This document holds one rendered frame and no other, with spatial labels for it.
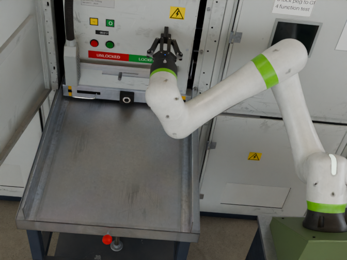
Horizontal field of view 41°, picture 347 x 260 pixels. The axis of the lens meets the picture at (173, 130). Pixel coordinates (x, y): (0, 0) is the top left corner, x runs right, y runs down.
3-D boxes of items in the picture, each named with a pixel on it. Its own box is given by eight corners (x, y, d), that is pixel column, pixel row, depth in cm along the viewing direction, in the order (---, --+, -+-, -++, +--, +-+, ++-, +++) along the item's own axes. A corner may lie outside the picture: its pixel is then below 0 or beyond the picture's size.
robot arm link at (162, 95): (170, 89, 140) (138, 100, 144) (186, 117, 148) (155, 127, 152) (171, 61, 150) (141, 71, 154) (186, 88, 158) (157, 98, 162)
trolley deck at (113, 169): (198, 242, 163) (200, 233, 159) (17, 229, 160) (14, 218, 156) (195, 111, 211) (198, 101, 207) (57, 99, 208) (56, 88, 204)
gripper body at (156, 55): (151, 76, 162) (152, 60, 169) (175, 78, 163) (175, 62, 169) (152, 58, 157) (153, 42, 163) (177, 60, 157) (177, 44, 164)
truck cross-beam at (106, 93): (189, 107, 202) (191, 96, 198) (63, 95, 199) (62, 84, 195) (189, 99, 205) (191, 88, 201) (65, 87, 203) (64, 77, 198)
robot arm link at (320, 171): (336, 205, 167) (337, 152, 167) (352, 214, 151) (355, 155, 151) (299, 204, 167) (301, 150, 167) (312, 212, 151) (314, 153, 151)
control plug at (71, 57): (78, 87, 183) (76, 50, 171) (65, 85, 183) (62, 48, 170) (81, 75, 188) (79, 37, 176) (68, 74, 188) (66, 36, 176)
